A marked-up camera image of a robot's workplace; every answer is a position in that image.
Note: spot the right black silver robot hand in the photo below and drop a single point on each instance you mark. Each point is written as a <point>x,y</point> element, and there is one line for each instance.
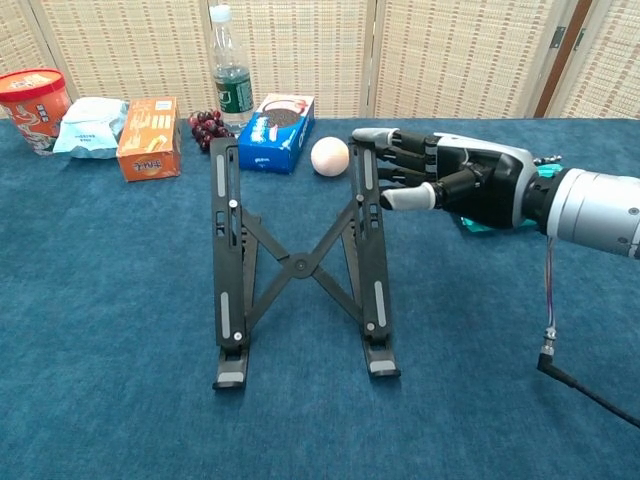
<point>480,175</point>

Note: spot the black folding stand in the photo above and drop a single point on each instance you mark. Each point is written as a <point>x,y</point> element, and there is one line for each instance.
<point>298,265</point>

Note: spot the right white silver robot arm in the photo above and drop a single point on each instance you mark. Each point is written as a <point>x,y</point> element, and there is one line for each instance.
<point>590,210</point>

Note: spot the green wet wipes pack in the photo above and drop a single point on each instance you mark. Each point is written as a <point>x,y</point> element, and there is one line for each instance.
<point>472,227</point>

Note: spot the woven bamboo folding screen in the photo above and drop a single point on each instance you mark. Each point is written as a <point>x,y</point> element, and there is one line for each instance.
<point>440,50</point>

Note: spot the pale peach ball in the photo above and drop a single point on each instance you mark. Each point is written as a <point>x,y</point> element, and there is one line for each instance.
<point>330,156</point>

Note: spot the black metal screen hinge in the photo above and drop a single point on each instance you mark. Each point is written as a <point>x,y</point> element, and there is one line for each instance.
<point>557,37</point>
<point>579,39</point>

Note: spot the blue cookie box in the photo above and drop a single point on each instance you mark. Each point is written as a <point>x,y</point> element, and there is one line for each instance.
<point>272,135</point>

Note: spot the clear plastic water bottle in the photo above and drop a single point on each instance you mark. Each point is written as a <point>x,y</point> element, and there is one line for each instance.
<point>232,90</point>

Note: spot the dark red grape bunch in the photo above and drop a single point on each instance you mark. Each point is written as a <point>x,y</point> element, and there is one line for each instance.
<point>205,127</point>

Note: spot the orange snack box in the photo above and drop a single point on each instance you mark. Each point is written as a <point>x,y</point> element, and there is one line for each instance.
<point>147,145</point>

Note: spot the light blue snack bag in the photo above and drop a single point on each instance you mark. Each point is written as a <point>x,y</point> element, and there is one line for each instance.
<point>90,130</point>

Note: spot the blue felt table cover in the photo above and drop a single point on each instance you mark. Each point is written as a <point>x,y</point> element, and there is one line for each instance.
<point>100,300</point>

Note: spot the red snack can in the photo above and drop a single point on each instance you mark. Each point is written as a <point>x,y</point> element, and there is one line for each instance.
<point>30,110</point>

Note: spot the brown wooden post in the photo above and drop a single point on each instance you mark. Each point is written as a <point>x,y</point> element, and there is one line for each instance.
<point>560,70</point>

